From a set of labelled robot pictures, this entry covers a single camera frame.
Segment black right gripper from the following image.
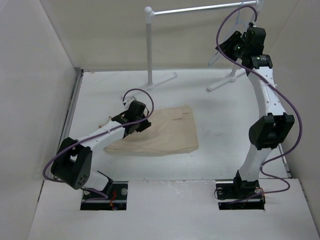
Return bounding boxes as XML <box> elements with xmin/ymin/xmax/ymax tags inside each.
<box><xmin>215</xmin><ymin>30</ymin><xmax>249</xmax><ymax>62</ymax></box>

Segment light blue wire hanger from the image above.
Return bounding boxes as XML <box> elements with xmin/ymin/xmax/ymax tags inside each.
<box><xmin>207</xmin><ymin>9</ymin><xmax>250</xmax><ymax>68</ymax></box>

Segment beige trousers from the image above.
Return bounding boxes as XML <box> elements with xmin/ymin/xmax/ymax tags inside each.
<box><xmin>104</xmin><ymin>105</ymin><xmax>199</xmax><ymax>157</ymax></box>

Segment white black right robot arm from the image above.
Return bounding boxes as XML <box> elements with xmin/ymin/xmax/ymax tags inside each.
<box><xmin>216</xmin><ymin>26</ymin><xmax>295</xmax><ymax>200</ymax></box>

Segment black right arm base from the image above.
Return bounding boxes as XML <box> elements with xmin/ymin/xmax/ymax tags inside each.
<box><xmin>214</xmin><ymin>174</ymin><xmax>266</xmax><ymax>210</ymax></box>

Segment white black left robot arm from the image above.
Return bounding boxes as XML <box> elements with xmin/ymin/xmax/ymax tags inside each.
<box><xmin>50</xmin><ymin>100</ymin><xmax>151</xmax><ymax>200</ymax></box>

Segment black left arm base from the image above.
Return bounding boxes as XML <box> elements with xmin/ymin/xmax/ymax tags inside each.
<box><xmin>80</xmin><ymin>181</ymin><xmax>129</xmax><ymax>211</ymax></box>

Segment white clothes rack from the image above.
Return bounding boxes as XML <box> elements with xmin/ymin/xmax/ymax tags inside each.
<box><xmin>121</xmin><ymin>0</ymin><xmax>265</xmax><ymax>100</ymax></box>

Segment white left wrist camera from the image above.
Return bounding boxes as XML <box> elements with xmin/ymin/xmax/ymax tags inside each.
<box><xmin>123</xmin><ymin>97</ymin><xmax>135</xmax><ymax>110</ymax></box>

